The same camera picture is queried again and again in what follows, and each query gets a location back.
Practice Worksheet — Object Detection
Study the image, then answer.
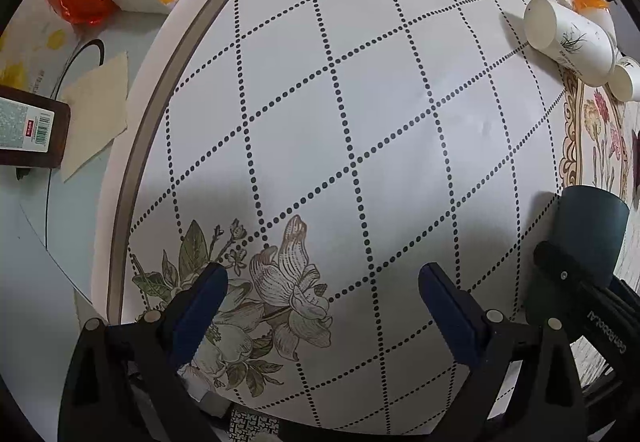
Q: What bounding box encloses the white dotted grid tablecloth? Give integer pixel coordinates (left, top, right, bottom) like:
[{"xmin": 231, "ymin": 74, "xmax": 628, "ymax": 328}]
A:
[{"xmin": 105, "ymin": 0, "xmax": 576, "ymax": 437}]

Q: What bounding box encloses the floral bordered placemat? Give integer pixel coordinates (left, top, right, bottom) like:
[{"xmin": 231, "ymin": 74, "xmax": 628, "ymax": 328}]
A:
[{"xmin": 556, "ymin": 66, "xmax": 640, "ymax": 290}]

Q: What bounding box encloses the beige paper napkin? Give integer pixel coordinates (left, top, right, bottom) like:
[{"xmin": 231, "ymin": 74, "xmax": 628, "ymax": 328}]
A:
[{"xmin": 60, "ymin": 51, "xmax": 130, "ymax": 183}]

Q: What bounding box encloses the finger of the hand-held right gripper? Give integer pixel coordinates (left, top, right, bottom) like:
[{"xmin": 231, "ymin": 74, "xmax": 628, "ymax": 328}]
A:
[{"xmin": 533, "ymin": 241, "xmax": 623, "ymax": 310}]

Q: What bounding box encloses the white plant print paper cup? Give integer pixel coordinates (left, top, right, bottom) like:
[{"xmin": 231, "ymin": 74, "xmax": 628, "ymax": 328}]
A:
[{"xmin": 522, "ymin": 0, "xmax": 616, "ymax": 86}]

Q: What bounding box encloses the brown bottle with label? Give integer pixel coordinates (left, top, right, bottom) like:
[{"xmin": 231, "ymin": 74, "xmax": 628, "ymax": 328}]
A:
[{"xmin": 0, "ymin": 84, "xmax": 71, "ymax": 169}]

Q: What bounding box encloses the black white patterned cloth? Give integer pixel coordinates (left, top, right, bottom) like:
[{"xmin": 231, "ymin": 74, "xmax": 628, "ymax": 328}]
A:
[{"xmin": 228, "ymin": 404, "xmax": 282, "ymax": 440}]

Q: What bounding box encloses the white orange print paper cup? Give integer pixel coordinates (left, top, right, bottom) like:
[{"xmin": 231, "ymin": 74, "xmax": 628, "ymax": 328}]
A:
[{"xmin": 567, "ymin": 0, "xmax": 617, "ymax": 49}]

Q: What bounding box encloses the dark grey cup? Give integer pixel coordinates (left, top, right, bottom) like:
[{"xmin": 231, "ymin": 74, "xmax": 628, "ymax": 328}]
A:
[{"xmin": 522, "ymin": 184, "xmax": 631, "ymax": 324}]

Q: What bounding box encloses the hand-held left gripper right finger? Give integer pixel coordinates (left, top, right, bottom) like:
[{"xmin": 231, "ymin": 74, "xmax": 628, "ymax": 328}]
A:
[{"xmin": 418, "ymin": 262, "xmax": 587, "ymax": 442}]

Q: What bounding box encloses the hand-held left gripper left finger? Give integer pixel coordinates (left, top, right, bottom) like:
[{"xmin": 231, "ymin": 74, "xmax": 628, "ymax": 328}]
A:
[{"xmin": 59, "ymin": 262, "xmax": 230, "ymax": 442}]

